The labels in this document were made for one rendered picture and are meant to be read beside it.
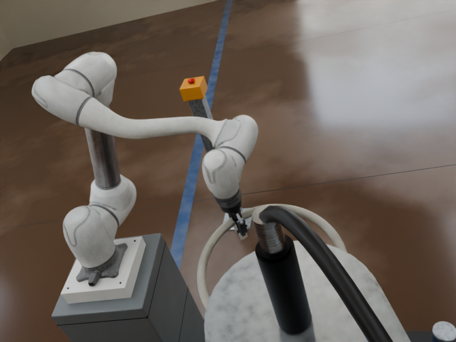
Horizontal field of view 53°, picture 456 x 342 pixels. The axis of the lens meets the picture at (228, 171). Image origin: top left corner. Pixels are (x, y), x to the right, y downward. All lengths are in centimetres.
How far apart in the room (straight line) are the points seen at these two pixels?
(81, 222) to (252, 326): 133
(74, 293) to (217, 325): 143
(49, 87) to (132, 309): 89
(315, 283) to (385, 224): 241
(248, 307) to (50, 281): 294
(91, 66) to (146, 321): 99
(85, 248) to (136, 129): 60
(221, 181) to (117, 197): 65
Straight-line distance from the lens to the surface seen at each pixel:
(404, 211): 307
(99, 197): 192
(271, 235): 44
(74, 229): 184
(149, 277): 195
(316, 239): 38
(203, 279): 152
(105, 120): 147
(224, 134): 146
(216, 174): 135
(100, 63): 163
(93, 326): 204
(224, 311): 60
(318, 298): 58
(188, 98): 257
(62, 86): 152
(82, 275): 200
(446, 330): 240
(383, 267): 278
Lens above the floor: 217
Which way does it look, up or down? 37 degrees down
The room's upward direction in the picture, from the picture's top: 18 degrees counter-clockwise
